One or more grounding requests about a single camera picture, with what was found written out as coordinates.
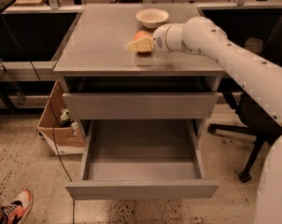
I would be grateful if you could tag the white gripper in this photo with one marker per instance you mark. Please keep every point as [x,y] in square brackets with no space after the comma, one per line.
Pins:
[160,38]

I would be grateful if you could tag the orange fruit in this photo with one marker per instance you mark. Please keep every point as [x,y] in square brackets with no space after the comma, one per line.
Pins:
[141,34]

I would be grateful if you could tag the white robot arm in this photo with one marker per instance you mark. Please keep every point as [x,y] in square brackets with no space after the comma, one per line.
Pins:
[261,80]

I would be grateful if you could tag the grey drawer cabinet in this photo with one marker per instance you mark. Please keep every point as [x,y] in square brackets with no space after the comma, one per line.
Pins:
[95,61]

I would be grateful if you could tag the closed grey top drawer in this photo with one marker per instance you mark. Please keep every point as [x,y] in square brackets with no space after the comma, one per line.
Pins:
[198,105]

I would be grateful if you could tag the open grey middle drawer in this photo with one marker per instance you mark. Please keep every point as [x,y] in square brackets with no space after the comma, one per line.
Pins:
[142,159]

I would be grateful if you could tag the white bowl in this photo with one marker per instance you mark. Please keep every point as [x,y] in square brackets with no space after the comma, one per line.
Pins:
[152,17]

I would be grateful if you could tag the green white item in box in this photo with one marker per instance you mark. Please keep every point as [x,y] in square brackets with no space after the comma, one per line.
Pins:
[66,120]

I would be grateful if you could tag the cardboard box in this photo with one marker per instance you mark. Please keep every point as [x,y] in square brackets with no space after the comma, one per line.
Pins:
[62,140]

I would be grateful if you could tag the black office chair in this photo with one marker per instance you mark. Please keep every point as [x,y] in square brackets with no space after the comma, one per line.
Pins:
[257,121]

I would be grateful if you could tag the orange white sneaker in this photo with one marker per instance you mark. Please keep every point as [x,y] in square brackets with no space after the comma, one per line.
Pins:
[18,210]

